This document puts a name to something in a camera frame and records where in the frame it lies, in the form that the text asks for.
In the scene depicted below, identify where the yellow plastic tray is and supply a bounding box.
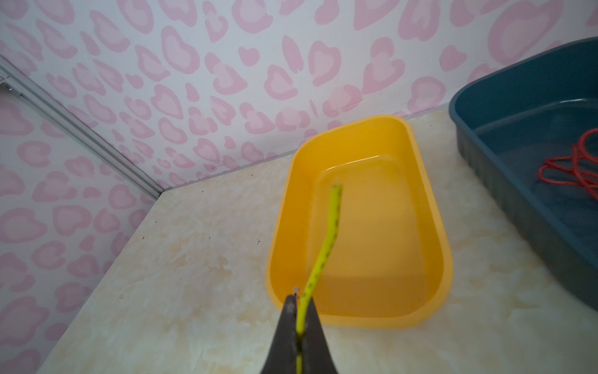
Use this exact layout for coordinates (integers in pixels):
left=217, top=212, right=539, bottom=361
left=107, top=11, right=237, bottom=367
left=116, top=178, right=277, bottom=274
left=266, top=115, right=454, bottom=329

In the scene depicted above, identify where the yellow thin cable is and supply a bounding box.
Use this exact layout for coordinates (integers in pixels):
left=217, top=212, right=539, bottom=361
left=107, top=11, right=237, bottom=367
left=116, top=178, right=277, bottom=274
left=295, top=183, right=344, bottom=374

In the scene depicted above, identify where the aluminium corner frame post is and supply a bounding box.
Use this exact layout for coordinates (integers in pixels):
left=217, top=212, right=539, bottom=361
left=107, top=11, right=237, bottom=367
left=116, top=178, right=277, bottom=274
left=1, top=58, right=164, bottom=199

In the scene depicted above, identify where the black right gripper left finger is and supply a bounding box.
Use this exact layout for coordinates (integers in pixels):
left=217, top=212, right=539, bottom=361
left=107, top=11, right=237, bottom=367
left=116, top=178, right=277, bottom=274
left=260, top=295, right=298, bottom=374

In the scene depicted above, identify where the teal plastic tray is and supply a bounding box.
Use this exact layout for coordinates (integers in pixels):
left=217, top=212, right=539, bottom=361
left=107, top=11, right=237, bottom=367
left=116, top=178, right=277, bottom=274
left=448, top=37, right=597, bottom=308

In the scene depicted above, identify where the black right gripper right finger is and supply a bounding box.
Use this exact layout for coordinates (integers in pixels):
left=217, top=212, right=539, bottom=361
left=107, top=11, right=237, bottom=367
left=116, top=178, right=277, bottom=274
left=298, top=300, right=338, bottom=374

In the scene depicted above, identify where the red thin cable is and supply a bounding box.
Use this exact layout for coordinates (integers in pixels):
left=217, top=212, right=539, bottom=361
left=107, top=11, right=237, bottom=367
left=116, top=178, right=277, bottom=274
left=536, top=128, right=598, bottom=202

